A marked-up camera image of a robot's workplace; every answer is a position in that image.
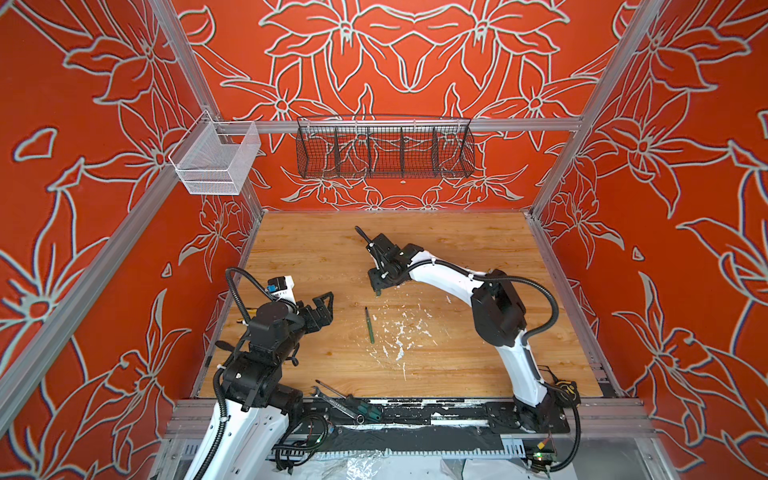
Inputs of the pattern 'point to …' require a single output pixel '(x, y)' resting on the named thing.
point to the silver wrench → (338, 405)
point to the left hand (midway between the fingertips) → (318, 297)
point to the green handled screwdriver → (371, 412)
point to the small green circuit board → (545, 456)
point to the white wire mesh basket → (215, 158)
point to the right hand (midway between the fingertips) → (371, 280)
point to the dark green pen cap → (378, 292)
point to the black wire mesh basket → (377, 147)
